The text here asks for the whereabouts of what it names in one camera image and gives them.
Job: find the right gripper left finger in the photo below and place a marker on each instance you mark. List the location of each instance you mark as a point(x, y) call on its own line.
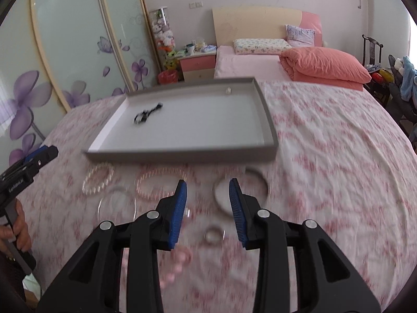
point(89, 281)

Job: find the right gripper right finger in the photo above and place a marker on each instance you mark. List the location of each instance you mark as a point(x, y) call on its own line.
point(326, 280)

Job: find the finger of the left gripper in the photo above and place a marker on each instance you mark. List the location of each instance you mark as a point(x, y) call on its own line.
point(30, 166)
point(38, 157)

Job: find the thin silver bangle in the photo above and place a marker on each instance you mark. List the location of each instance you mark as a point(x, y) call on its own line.
point(117, 205)

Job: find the person's left hand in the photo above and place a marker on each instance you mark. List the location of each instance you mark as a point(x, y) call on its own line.
point(19, 230)

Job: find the pink floral tablecloth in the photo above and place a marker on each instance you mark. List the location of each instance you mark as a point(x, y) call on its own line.
point(341, 161)

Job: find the wardrobe with flower doors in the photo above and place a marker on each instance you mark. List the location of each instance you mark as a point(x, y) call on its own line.
point(60, 54)

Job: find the bin with red bag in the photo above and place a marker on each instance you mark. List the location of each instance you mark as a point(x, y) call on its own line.
point(168, 77)

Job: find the dark grey chair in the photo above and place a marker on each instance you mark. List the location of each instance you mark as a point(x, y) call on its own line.
point(398, 108)

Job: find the grey cardboard tray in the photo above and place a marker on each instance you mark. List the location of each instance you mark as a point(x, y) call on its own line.
point(188, 123)

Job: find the pink cream nightstand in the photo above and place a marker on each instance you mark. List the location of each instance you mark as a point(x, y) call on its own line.
point(198, 66)

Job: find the plush toy display tube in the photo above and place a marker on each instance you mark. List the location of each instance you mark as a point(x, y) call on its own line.
point(163, 38)

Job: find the white mug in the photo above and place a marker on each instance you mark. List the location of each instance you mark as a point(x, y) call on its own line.
point(191, 49)

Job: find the bed with pink sheet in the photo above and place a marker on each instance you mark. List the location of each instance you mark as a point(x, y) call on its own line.
point(260, 67)

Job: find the blue plush robe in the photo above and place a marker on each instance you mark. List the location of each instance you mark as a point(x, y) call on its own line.
point(408, 86)

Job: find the folded salmon duvet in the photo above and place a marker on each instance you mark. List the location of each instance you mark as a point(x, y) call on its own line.
point(325, 66)

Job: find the cream and pink headboard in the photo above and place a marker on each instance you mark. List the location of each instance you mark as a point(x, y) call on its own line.
point(231, 23)

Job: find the floral white pillow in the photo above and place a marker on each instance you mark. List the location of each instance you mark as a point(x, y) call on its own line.
point(259, 46)

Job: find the dark wooden chair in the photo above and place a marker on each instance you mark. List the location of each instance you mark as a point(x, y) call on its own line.
point(372, 51)

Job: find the lilac patterned pillow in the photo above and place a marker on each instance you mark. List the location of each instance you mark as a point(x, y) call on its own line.
point(300, 37)

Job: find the white wall socket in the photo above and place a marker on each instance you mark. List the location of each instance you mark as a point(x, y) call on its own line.
point(196, 5)

